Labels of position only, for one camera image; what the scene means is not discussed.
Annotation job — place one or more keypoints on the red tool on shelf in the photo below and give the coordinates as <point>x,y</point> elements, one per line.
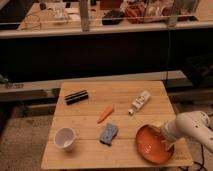
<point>135,13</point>

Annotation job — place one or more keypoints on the wooden table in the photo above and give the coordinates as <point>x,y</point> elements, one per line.
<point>89,152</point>

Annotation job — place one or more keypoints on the white cup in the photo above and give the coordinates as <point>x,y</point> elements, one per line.
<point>64,138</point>

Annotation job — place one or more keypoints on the orange carrot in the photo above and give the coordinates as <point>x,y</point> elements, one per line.
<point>105,114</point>

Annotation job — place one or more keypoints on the white bottle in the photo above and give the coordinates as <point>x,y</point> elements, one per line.
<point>139,102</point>

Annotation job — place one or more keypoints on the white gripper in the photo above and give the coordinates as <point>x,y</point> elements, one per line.
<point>170,133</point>

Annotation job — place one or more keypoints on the black rectangular box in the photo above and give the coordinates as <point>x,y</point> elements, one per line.
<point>76,97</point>

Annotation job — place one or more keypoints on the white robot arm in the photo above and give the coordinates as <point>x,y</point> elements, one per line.
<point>193,124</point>

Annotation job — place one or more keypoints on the black bag on shelf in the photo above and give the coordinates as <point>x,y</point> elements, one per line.
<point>112,17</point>

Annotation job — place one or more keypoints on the blue sponge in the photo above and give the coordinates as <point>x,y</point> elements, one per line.
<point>108,134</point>

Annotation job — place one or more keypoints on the metal shelf post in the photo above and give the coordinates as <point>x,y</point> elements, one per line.
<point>83,8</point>

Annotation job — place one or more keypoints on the orange ceramic bowl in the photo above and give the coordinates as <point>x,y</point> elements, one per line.
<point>150,145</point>

